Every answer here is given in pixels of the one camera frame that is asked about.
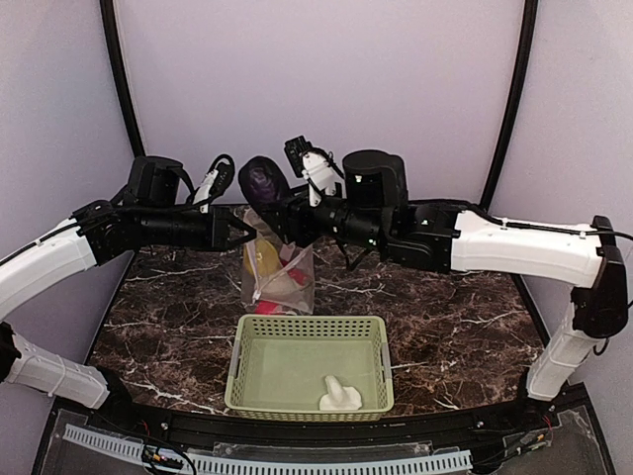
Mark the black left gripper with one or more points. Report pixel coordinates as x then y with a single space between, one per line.
221 228

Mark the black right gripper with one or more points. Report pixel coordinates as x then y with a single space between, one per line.
289 221

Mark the yellow bell pepper toy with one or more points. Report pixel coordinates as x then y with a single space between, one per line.
261 258

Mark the clear zip top bag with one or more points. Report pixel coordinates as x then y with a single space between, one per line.
291 256

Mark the red chili pepper toy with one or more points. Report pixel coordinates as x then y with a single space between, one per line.
298 276

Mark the purple eggplant toy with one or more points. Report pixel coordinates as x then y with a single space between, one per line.
263 184

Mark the white cauliflower toy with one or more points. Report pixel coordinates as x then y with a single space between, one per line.
280 289

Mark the white mushroom toy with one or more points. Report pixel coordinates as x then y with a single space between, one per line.
339 397

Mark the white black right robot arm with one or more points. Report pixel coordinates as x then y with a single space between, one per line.
364 201

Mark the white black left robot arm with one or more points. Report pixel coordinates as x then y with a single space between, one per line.
159 205

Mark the green plastic basket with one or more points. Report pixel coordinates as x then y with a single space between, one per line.
278 365

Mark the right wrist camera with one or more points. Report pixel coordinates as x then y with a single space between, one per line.
317 167

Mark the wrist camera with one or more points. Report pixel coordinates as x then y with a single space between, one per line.
215 183
317 167

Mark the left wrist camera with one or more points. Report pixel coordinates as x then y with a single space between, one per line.
215 183

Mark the black front rail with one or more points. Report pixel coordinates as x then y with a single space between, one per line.
481 429

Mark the black left frame post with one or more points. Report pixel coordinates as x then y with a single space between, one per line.
119 74

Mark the black frame post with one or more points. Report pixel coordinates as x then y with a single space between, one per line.
119 74
519 72

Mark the white cable duct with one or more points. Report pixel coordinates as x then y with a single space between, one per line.
249 459

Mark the black right frame post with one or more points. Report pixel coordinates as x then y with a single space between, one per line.
519 72

